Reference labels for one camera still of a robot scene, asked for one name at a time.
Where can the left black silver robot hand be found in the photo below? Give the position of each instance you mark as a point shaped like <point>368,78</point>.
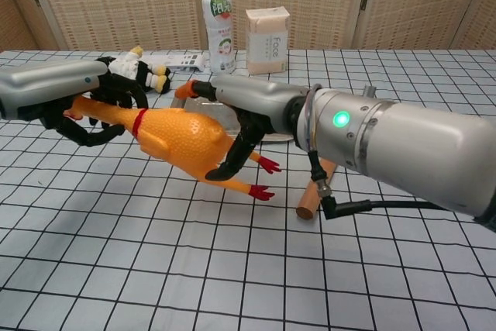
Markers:
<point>42,87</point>

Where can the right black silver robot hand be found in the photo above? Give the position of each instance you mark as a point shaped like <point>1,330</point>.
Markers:
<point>255,98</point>

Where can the yellow rubber chicken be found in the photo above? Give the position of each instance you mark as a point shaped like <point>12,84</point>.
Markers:
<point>178,133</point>

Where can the white tissue pack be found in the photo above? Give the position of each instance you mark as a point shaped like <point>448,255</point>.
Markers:
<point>267,40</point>

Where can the yellow capped drink bottle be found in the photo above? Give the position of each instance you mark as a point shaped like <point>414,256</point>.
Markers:
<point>220,28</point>

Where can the white paper strip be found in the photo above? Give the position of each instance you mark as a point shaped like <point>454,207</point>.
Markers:
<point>182,60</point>

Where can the black white plush doll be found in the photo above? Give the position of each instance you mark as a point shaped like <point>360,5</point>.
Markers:
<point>133,65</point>

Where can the woven folding screen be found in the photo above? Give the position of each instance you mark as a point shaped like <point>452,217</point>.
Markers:
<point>116,5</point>

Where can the wooden rolling pin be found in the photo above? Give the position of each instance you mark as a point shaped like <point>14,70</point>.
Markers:
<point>310,203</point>

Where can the blue checkered tablecloth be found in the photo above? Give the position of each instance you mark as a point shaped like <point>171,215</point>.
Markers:
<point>193,261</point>

